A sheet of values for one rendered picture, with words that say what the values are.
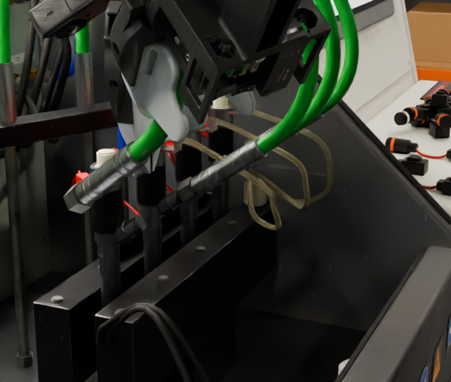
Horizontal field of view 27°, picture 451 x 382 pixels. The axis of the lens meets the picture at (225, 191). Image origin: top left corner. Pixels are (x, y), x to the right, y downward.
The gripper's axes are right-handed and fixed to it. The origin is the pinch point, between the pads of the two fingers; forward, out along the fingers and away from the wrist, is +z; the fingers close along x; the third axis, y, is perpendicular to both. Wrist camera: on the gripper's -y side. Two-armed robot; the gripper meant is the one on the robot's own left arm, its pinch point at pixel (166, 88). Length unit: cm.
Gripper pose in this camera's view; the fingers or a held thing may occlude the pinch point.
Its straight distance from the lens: 62.6
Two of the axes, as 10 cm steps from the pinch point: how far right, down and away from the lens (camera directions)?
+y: 5.0, 8.1, -3.1
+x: 8.4, -3.6, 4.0
